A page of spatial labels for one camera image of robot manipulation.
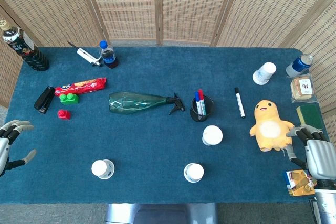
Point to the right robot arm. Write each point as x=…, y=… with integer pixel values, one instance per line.
x=325, y=203

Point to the green building block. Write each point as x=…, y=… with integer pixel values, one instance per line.
x=69, y=100

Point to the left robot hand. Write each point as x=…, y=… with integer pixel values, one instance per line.
x=4, y=148

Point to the black stapler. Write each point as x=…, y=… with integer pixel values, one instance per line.
x=44, y=100

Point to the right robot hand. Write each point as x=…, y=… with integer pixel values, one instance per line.
x=321, y=158

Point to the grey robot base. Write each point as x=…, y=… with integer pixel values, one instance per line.
x=160, y=213

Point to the red cap marker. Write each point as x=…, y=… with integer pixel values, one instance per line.
x=201, y=98

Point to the upright flower paper cup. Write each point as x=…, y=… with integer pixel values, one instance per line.
x=212, y=135

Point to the yellow plush toy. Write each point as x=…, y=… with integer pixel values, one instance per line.
x=270, y=129

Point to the black cap marker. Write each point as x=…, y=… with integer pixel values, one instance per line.
x=239, y=102

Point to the red biscuit packet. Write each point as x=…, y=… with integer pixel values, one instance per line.
x=81, y=85

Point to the inverted paper cup with fern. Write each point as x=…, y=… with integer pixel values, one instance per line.
x=101, y=169

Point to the red building block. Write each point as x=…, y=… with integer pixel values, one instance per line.
x=64, y=115

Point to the cola bottle blue cap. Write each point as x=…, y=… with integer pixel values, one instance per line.
x=109, y=56

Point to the blue cap marker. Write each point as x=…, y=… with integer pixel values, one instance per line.
x=197, y=100

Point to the green spray bottle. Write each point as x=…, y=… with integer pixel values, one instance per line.
x=131, y=102

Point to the orange snack packet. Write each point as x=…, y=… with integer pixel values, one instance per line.
x=298, y=184

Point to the black mesh pen holder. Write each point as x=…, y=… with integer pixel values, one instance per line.
x=195, y=116

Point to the blue carpet table cover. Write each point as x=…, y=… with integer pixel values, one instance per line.
x=147, y=145

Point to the inverted paper cup blue flower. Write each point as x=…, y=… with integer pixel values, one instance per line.
x=194, y=172

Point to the dark tea bottle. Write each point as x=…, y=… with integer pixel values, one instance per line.
x=29, y=51

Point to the stacked flower paper cups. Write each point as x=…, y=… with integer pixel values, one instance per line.
x=263, y=73

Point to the woven folding screen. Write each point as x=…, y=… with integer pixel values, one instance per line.
x=183, y=3

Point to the blue drink can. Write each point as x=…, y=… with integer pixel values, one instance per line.
x=299, y=65

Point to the green yellow sponge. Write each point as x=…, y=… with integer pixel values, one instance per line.
x=311, y=116

